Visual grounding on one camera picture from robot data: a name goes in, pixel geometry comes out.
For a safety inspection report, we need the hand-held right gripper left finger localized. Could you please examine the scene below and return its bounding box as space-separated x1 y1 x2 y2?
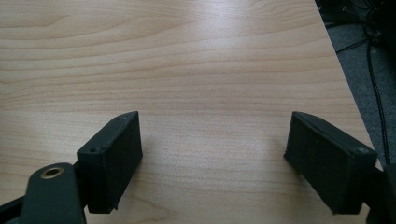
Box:
76 110 144 215

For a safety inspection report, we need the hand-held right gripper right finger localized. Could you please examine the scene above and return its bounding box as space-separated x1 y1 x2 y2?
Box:
283 111 378 216

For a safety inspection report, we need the black cable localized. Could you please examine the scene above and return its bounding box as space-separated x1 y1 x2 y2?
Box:
335 37 370 54
362 8 392 165

